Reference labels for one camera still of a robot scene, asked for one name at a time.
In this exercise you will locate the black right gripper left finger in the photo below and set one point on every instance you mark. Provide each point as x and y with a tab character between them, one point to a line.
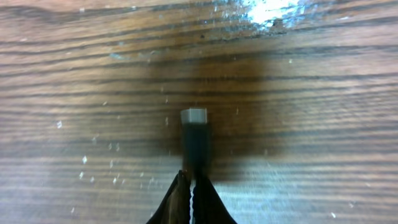
175	206

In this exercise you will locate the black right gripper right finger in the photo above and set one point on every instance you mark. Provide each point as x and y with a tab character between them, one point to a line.
208	208

